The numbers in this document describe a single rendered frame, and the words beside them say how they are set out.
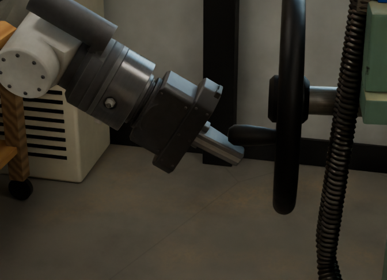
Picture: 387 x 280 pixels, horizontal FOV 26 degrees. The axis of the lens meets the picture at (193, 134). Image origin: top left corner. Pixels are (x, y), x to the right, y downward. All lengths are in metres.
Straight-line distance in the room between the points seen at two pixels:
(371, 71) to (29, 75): 0.37
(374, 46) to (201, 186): 1.65
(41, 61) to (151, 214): 1.53
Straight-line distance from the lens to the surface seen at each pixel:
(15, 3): 0.99
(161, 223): 2.34
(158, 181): 2.56
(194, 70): 2.62
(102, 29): 0.91
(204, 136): 0.95
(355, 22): 0.96
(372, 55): 0.93
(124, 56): 0.93
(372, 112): 0.93
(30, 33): 0.92
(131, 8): 2.61
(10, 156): 2.38
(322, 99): 1.05
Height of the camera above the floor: 1.22
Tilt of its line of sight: 25 degrees down
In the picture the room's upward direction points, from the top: straight up
